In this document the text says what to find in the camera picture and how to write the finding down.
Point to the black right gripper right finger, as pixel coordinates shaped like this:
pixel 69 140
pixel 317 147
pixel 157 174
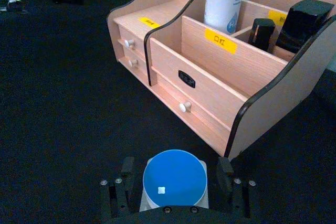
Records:
pixel 236 195

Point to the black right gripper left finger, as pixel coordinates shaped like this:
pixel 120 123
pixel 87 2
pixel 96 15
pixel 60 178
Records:
pixel 115 197

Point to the small wooden drawer white knob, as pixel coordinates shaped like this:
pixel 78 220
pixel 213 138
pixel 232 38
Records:
pixel 130 41
pixel 134 62

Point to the wide wooden drawer white knob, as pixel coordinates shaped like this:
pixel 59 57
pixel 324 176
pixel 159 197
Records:
pixel 189 108

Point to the black table cloth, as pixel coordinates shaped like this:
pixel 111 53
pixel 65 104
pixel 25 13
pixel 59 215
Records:
pixel 65 98

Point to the pale wooden desk organizer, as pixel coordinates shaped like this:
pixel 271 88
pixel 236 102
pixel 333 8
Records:
pixel 210 77

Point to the white plastic bottle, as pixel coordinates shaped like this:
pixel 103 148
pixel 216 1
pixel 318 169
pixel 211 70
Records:
pixel 223 1

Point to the small black square bottle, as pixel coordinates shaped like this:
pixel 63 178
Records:
pixel 261 34

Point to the large black square bottle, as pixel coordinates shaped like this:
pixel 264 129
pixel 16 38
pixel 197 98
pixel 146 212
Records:
pixel 302 24

